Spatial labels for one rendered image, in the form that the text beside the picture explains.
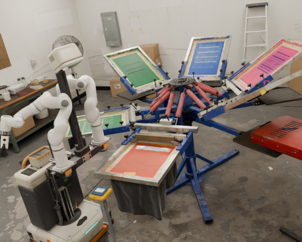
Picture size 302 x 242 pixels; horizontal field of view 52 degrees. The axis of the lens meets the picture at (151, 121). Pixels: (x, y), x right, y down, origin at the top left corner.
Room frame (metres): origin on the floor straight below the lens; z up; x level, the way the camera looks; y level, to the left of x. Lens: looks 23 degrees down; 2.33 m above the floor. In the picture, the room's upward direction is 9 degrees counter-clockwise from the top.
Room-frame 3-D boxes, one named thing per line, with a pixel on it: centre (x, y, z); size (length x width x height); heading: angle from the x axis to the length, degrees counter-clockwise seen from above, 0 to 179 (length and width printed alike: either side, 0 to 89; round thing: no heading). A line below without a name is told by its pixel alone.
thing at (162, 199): (2.28, -0.07, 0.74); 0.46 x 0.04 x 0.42; 151
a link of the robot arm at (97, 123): (2.51, 0.48, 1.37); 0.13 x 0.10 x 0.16; 175
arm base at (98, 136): (2.52, 0.49, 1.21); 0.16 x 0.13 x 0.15; 54
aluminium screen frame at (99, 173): (2.43, 0.09, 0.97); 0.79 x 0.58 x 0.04; 151
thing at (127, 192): (2.17, 0.23, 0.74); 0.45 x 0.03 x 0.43; 61
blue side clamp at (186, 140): (2.51, -0.27, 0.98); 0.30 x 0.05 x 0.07; 151
